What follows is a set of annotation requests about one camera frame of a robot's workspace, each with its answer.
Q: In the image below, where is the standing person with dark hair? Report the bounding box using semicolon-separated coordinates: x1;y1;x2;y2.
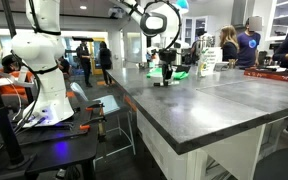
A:
98;40;114;86

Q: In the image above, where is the wooden door frame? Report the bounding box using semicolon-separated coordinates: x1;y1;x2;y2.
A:
88;37;107;76

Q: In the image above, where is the small metal cup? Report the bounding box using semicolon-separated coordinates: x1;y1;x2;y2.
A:
228;58;237;70

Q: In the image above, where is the teal pendant lamp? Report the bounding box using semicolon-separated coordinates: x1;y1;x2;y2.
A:
175;0;191;10

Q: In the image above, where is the white island cabinet base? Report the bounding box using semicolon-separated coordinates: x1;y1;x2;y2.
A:
136;109;267;180

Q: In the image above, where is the white printed paper sign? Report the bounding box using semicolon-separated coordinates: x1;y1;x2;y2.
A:
200;46;224;76

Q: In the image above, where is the standing person in black clothes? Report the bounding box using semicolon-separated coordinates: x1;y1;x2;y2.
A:
75;40;94;88

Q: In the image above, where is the seated person with headphones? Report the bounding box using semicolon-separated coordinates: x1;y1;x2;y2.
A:
0;54;35;101

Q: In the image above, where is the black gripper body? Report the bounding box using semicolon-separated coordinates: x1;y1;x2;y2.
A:
158;48;178;66

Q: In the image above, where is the white cable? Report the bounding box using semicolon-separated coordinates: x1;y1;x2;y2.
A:
0;71;27;123

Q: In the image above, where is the clear plastic water bottle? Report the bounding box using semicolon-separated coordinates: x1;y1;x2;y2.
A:
197;49;209;78

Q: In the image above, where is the blonde woman in dark top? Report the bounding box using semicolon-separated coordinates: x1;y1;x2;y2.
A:
219;25;240;63

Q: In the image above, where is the red and black tray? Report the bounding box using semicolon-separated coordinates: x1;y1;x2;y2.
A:
243;67;288;85

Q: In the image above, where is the white metal frame chair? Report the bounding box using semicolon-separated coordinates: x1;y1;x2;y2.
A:
69;81;137;162

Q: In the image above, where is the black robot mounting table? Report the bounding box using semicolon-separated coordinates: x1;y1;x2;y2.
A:
0;105;100;180

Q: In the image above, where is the dark round stool seat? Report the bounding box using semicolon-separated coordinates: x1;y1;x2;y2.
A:
252;147;288;180

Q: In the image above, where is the white glass wall cabinet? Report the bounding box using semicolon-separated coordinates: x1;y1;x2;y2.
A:
265;0;288;43

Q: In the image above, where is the orange handled black clamp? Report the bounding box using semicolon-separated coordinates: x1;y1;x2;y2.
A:
85;102;106;113
79;115;108;142

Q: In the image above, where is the man in blue t-shirt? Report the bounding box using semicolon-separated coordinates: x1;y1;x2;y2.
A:
236;16;263;70

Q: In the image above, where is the green folded cloth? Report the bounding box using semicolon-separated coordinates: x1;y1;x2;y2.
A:
146;67;190;81

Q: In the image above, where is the black camera stand pole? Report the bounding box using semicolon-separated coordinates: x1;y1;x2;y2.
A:
0;49;37;173

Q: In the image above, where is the black flat device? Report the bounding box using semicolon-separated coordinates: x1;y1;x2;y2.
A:
175;63;192;74

